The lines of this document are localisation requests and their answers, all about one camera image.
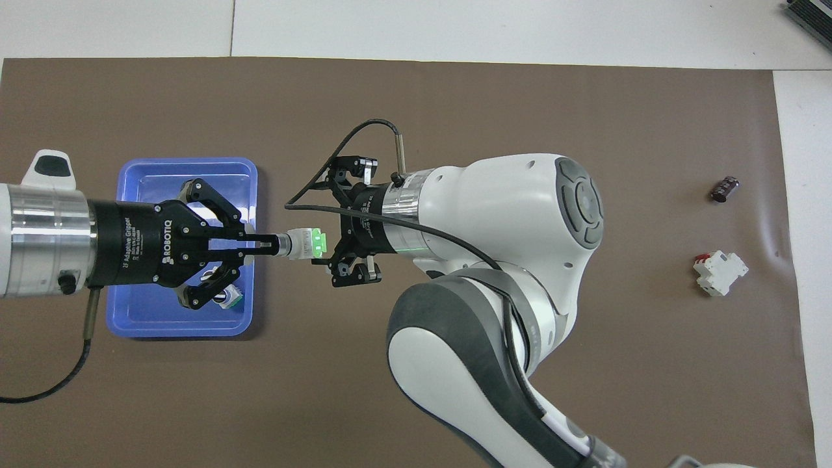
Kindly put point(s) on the selector switch green red base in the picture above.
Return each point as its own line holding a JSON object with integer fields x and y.
{"x": 233, "y": 298}

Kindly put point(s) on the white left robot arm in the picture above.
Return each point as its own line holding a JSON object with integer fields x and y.
{"x": 45, "y": 240}

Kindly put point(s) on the grey ribbed metal device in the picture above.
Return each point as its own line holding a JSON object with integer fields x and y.
{"x": 812, "y": 18}

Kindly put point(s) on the selector switch bright green block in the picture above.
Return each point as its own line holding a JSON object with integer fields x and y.
{"x": 302, "y": 244}

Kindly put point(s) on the brown table mat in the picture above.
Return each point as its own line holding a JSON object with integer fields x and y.
{"x": 325, "y": 390}

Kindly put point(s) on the blue plastic tray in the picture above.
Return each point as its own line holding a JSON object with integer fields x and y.
{"x": 140, "y": 309}

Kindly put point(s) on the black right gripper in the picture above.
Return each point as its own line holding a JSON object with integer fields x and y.
{"x": 365, "y": 221}

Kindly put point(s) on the white selector switch black knob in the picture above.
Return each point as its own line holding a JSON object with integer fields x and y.
{"x": 209, "y": 278}

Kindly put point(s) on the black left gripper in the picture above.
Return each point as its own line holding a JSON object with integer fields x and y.
{"x": 143, "y": 244}

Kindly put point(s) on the white circuit breaker red lever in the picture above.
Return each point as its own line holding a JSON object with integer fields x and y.
{"x": 719, "y": 272}

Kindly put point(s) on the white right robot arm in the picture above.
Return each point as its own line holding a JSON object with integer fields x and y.
{"x": 494, "y": 221}

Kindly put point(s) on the dark cylindrical capacitor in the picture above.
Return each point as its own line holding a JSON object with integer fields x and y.
{"x": 724, "y": 188}

